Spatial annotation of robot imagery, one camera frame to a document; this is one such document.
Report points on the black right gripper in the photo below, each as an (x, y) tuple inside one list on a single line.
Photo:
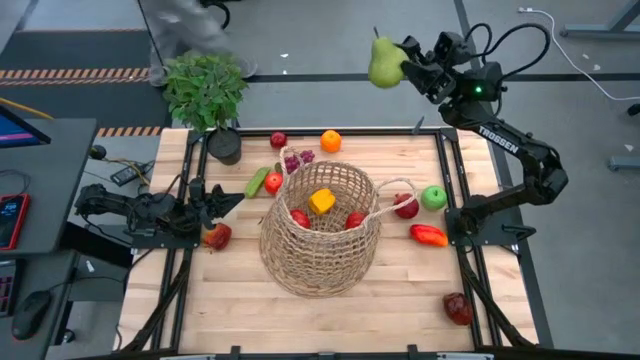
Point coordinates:
[(437, 80)]

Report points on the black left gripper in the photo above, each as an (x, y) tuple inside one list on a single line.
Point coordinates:
[(200, 210)]

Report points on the green pear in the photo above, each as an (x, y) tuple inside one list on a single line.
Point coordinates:
[(385, 65)]

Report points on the green cucumber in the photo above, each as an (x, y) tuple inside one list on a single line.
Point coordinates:
[(256, 183)]

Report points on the red and yellow apple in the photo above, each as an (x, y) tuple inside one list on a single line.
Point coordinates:
[(217, 236)]

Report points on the red tomato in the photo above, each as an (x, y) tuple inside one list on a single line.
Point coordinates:
[(273, 183), (300, 218)]

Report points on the purple grape bunch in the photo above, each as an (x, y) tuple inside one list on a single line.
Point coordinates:
[(292, 162)]

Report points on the small dark red apple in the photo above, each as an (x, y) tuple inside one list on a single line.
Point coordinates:
[(278, 140)]

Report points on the yellow bell pepper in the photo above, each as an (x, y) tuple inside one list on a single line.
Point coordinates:
[(321, 201)]

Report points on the orange fruit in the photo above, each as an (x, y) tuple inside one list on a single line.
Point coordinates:
[(331, 141)]

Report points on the large red apple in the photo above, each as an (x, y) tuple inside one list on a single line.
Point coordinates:
[(355, 220)]

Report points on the green apple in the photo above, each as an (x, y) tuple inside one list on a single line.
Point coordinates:
[(433, 198)]

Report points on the dark red pomegranate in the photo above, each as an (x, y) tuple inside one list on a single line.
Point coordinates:
[(406, 207)]

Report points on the red-orange long pepper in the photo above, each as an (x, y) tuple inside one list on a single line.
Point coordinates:
[(429, 235)]

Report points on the dark red bell pepper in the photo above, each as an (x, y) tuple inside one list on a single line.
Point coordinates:
[(457, 308)]

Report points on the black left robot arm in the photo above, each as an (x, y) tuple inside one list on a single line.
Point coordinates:
[(110, 205)]

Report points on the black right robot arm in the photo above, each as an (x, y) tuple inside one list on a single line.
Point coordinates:
[(500, 140)]

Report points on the black power adapter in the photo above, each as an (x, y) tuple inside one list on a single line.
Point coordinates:
[(127, 174)]

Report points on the green potted plant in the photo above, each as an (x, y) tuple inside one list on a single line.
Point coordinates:
[(205, 95)]

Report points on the black round knob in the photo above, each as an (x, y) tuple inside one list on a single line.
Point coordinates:
[(97, 152)]

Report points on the dark grey desk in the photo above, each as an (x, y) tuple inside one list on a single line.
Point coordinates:
[(55, 175)]

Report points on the person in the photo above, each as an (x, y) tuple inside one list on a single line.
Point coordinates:
[(190, 25)]

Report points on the grey table base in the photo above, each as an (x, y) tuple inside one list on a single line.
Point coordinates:
[(600, 34)]

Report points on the black striped-edge floor mat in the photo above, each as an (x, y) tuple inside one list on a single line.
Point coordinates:
[(75, 50)]

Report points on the red-cased phone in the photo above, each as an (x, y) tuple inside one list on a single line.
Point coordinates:
[(12, 220)]

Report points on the computer monitor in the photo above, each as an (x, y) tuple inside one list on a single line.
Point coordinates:
[(15, 132)]

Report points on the black computer mouse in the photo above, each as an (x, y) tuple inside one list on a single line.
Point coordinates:
[(31, 312)]

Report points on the black chair caster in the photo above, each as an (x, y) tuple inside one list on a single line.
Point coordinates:
[(635, 109)]

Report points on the grey furniture foot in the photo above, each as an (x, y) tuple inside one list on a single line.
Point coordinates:
[(625, 162)]

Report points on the black keyboard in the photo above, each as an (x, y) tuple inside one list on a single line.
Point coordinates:
[(6, 290)]

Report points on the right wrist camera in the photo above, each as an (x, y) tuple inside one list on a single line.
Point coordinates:
[(451, 47)]

